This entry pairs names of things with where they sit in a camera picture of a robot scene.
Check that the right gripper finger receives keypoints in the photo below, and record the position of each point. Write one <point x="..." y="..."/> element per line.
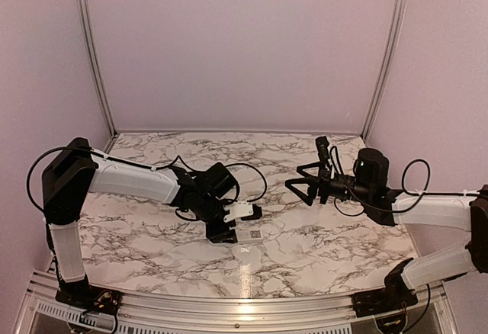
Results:
<point x="306" y="188"/>
<point x="319" y="169"/>

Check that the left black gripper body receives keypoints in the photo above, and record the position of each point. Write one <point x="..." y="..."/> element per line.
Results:
<point x="215" y="233"/>

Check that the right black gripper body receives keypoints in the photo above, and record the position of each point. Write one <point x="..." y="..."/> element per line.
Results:
<point x="325" y="182"/>

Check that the white remote control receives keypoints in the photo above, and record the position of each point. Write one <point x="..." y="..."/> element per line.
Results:
<point x="249" y="236"/>

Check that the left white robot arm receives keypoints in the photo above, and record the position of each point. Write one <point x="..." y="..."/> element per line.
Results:
<point x="79" y="170"/>

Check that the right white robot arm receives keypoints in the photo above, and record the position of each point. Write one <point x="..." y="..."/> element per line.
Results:
<point x="390" y="207"/>

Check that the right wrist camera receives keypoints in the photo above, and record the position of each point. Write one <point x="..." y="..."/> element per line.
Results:
<point x="322" y="146"/>

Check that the aluminium front rail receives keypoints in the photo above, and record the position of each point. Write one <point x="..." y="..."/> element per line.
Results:
<point x="158" y="313"/>

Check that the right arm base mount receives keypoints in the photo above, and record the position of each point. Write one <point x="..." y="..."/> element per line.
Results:
<point x="395" y="295"/>

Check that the right aluminium corner post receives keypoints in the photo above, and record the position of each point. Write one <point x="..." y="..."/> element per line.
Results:
<point x="396" y="24"/>

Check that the aluminium corner post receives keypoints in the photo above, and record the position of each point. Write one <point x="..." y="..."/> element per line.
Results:
<point x="396" y="24"/>
<point x="95" y="68"/>

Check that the left aluminium corner post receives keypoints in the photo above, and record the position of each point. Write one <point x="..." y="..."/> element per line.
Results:
<point x="95" y="68"/>

